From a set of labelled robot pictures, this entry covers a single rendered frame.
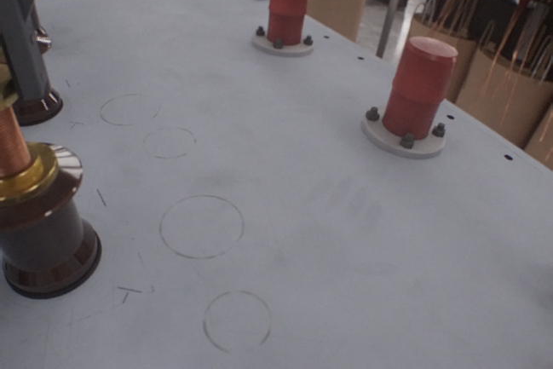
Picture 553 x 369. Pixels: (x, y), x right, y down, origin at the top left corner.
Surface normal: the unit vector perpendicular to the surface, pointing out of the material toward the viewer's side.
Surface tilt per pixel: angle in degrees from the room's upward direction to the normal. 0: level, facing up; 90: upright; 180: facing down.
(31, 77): 90
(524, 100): 90
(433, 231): 0
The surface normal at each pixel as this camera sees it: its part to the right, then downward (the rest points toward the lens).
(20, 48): 0.39, 0.64
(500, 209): 0.12, -0.75
